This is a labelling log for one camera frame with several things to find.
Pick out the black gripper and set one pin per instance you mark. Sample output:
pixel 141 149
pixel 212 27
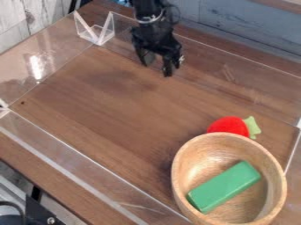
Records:
pixel 152 39

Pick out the red plush tomato toy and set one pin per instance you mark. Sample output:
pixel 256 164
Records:
pixel 236 125

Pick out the wooden bowl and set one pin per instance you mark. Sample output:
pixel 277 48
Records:
pixel 206 156

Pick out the green rectangular block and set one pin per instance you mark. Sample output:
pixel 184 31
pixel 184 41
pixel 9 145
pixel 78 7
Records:
pixel 224 187

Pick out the black clamp with screw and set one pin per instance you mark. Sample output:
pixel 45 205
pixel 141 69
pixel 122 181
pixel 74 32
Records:
pixel 38 215

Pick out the clear acrylic corner bracket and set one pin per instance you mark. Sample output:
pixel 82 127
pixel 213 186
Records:
pixel 98 34

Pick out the clear acrylic back wall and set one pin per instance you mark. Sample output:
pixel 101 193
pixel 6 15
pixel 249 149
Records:
pixel 236 78

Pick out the clear acrylic wall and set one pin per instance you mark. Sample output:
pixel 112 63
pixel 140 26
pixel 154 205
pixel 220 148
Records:
pixel 99 196
pixel 236 78

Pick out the clear acrylic front wall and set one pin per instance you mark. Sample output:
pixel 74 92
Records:
pixel 99 196

